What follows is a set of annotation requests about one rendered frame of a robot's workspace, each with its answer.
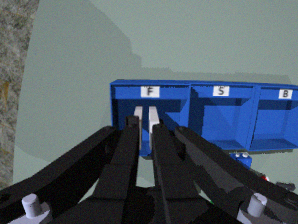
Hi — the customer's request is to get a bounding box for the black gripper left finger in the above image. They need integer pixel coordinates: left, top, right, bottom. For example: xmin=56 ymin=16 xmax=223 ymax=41
xmin=0 ymin=105 xmax=143 ymax=224

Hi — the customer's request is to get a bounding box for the blue rack of three bins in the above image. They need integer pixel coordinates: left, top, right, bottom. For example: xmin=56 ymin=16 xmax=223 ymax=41
xmin=110 ymin=80 xmax=298 ymax=156

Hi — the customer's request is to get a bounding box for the red battery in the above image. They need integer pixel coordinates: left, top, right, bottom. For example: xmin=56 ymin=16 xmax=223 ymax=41
xmin=261 ymin=175 xmax=269 ymax=181

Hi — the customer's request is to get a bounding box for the blue nine-volt battery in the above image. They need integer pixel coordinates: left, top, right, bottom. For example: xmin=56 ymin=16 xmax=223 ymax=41
xmin=230 ymin=153 xmax=252 ymax=169

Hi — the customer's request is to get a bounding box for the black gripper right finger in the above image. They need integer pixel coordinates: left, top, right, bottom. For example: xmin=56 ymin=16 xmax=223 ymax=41
xmin=149 ymin=105 xmax=298 ymax=224

